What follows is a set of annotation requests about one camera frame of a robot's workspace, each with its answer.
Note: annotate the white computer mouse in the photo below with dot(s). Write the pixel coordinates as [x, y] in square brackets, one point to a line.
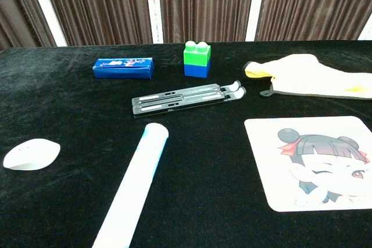
[30, 155]

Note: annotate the cartoon girl mouse pad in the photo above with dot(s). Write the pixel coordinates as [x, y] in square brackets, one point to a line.
[290, 172]

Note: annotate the black folding laptop stand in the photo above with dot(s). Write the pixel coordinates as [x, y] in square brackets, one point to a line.
[180, 100]

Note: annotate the green and blue building block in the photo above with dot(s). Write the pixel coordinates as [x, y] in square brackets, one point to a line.
[197, 59]

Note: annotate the black velvet tablecloth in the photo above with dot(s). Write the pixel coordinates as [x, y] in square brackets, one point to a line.
[203, 172]

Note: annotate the blue rectangular printed box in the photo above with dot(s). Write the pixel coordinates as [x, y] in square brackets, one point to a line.
[122, 69]

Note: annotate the white blue tube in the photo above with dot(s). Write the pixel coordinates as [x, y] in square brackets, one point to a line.
[136, 178]

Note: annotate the brown curtain panel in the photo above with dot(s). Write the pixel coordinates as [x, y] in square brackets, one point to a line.
[203, 4]
[96, 7]
[314, 4]
[14, 12]

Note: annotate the yellow cleaning cloth mitt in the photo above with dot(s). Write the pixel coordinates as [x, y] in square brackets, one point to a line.
[305, 73]

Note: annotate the white frame post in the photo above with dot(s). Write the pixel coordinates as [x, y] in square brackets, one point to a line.
[366, 31]
[45, 4]
[154, 7]
[256, 4]

